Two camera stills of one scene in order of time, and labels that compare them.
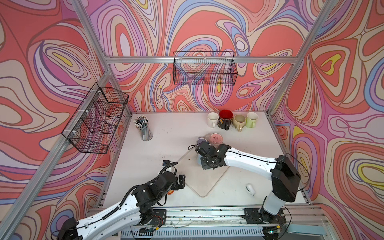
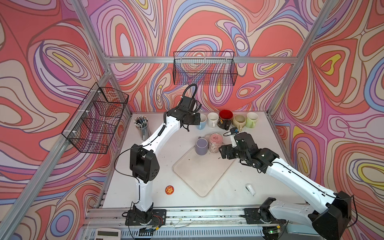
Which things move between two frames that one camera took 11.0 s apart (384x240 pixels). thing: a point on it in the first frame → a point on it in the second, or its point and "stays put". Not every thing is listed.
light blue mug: x=198 y=160 → x=203 y=120
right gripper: x=204 y=165 → x=228 y=147
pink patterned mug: x=216 y=139 stays put
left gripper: x=182 y=183 → x=197 y=119
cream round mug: x=238 y=122 stays put
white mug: x=212 y=119 stays put
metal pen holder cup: x=141 y=122 stays put
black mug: x=225 y=119 stays put
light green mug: x=251 y=119 stays put
